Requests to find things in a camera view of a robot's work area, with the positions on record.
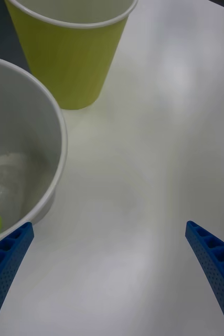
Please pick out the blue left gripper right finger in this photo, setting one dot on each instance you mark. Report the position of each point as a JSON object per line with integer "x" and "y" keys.
{"x": 216, "y": 273}

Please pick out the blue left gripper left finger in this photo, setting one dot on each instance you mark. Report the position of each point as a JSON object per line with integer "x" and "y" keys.
{"x": 9, "y": 267}

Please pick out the grey plastic waste bin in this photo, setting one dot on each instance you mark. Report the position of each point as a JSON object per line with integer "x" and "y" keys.
{"x": 25, "y": 118}

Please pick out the yellow-green plastic waste bin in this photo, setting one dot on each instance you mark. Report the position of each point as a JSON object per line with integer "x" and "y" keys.
{"x": 69, "y": 65}

